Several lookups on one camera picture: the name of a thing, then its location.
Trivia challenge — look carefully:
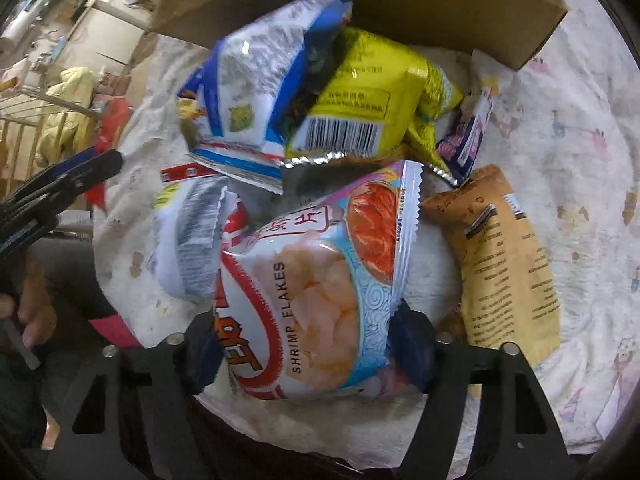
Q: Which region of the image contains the tan brown snack packet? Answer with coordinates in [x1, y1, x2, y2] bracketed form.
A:
[421, 165, 561, 365]

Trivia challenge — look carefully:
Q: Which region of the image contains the white grey small packet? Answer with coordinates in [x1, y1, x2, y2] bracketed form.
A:
[148, 162, 250, 301]

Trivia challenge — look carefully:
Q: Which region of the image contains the shrimp flakes snack bag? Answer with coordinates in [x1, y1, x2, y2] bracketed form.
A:
[214, 160, 423, 400]

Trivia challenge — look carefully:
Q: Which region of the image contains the blue white snack bag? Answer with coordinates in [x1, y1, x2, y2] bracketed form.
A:
[177, 0, 352, 194]

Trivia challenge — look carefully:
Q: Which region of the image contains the yellow snack bag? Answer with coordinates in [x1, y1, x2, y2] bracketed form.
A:
[282, 26, 462, 184]

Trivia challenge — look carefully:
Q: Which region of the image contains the person left hand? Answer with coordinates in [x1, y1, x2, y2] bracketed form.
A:
[1, 252, 58, 349]

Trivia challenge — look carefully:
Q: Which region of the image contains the wooden drying rack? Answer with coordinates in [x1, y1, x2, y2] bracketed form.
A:
[1, 77, 102, 198]

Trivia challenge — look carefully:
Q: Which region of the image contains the purple white small packet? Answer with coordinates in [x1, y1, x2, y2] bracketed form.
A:
[436, 77, 500, 186]

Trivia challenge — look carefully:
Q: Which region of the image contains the white patterned bed quilt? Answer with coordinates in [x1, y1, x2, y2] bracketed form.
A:
[93, 0, 639, 469]

